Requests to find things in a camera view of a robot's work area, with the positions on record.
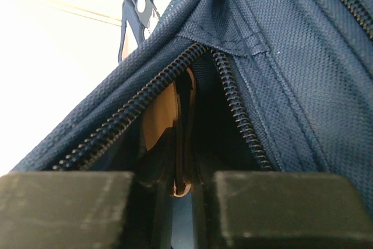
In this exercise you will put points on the tan leather wallet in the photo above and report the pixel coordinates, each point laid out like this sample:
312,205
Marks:
174,108

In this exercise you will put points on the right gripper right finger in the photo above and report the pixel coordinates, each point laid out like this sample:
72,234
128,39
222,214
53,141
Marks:
267,209

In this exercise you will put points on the navy blue student backpack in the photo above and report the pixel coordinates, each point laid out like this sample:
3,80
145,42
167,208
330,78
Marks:
295,74

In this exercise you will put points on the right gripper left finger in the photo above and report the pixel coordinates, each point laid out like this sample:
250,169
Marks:
92,209

